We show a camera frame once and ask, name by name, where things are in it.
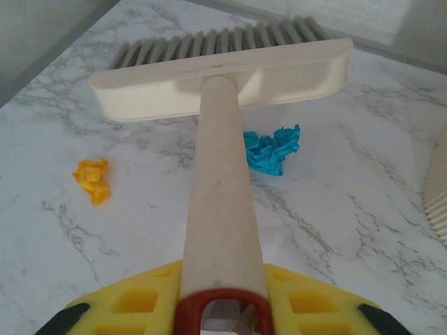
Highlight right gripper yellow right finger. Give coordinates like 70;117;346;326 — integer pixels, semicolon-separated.
262;263;413;335

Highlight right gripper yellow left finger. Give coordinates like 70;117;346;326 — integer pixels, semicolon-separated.
34;259;184;335

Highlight orange paper scrap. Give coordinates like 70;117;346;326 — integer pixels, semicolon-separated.
72;157;112;207

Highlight cream hand brush grey bristles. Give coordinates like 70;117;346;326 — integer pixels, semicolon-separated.
89;15;353;335

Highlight blue paper scrap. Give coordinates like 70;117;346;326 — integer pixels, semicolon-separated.
243;124;301;178

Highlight cream ribbed waste bin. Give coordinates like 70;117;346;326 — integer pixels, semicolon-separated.
420;131;447;245

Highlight aluminium side frame rail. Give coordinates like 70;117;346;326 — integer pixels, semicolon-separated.
0;0;122;110

